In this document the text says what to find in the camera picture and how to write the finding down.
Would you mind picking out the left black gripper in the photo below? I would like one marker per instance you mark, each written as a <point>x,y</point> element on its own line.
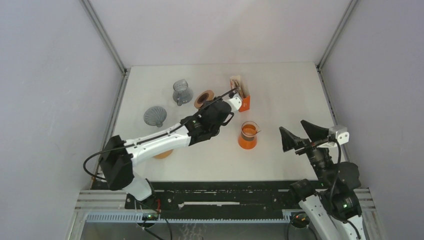
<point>200,113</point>

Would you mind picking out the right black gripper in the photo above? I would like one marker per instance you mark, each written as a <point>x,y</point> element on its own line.
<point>316,134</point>

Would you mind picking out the orange glass carafe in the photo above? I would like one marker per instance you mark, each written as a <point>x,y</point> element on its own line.
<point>248,135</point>

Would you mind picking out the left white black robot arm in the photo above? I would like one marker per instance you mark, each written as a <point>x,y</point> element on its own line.
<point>119,157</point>

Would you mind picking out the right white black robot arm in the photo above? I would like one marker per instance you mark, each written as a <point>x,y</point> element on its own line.
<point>335,213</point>

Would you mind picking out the grey ribbed dripper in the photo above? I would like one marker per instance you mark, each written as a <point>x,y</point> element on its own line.
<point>155,116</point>

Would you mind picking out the orange coffee filter box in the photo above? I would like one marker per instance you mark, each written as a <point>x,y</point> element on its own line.
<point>243,91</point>

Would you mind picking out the grey glass carafe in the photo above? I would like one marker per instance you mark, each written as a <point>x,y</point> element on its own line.
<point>182,94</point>

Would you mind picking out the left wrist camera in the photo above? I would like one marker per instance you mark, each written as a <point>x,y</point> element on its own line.
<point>235,103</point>

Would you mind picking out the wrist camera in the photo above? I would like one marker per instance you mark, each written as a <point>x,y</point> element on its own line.
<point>338,134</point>
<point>235,103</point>

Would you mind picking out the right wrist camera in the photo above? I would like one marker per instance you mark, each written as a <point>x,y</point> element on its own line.
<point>338,134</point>

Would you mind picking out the black mounting base plate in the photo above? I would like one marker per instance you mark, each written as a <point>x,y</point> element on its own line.
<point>220,198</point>

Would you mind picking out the white cable duct strip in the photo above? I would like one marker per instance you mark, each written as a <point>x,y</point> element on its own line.
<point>132,217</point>

